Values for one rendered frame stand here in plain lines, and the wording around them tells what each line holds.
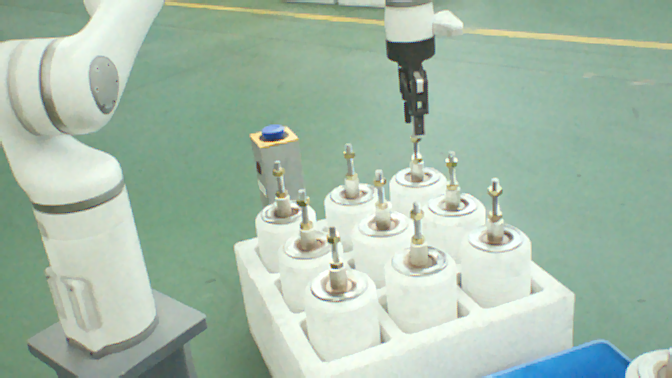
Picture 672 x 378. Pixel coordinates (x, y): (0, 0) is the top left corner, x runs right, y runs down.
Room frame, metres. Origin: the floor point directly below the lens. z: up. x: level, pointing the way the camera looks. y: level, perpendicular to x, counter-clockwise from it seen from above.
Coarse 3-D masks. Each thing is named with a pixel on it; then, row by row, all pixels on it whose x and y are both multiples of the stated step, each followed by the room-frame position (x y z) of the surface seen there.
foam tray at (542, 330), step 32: (320, 224) 1.10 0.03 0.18; (256, 256) 1.01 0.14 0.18; (352, 256) 0.98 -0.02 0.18; (256, 288) 0.93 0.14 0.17; (384, 288) 0.88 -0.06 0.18; (544, 288) 0.84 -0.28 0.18; (256, 320) 0.98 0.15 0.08; (288, 320) 0.83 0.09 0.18; (384, 320) 0.81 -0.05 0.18; (480, 320) 0.78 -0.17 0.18; (512, 320) 0.79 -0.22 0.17; (544, 320) 0.81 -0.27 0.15; (288, 352) 0.78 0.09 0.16; (384, 352) 0.74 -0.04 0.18; (416, 352) 0.74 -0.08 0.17; (448, 352) 0.76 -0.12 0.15; (480, 352) 0.77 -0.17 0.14; (512, 352) 0.79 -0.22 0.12; (544, 352) 0.81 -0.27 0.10
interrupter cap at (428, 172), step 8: (408, 168) 1.13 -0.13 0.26; (424, 168) 1.12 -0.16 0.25; (432, 168) 1.12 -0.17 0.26; (400, 176) 1.10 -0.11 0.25; (408, 176) 1.10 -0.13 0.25; (424, 176) 1.10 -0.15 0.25; (432, 176) 1.09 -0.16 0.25; (400, 184) 1.07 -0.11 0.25; (408, 184) 1.07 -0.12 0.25; (416, 184) 1.06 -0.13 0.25; (424, 184) 1.06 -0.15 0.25; (432, 184) 1.06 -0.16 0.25
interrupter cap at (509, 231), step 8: (504, 224) 0.90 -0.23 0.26; (472, 232) 0.89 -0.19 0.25; (480, 232) 0.89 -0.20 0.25; (504, 232) 0.88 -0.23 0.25; (512, 232) 0.88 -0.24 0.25; (520, 232) 0.87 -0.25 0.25; (472, 240) 0.87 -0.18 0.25; (480, 240) 0.87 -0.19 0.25; (488, 240) 0.87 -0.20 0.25; (504, 240) 0.86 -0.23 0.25; (512, 240) 0.86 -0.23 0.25; (520, 240) 0.85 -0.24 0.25; (480, 248) 0.84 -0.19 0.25; (488, 248) 0.84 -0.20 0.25; (496, 248) 0.84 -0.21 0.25; (504, 248) 0.84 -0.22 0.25; (512, 248) 0.84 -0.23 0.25
